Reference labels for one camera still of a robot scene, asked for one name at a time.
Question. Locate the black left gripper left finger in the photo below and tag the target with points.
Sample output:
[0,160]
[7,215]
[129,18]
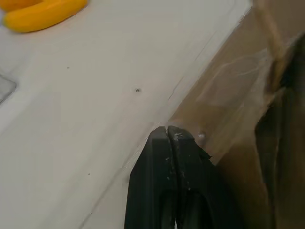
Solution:
[150,181]

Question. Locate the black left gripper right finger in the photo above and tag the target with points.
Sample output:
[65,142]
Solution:
[193,171]

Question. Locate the yellow banana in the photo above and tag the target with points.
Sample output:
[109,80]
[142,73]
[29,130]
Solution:
[40,16]
[16,4]

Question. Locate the brown paper bag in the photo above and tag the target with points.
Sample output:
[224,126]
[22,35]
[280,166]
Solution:
[240,100]

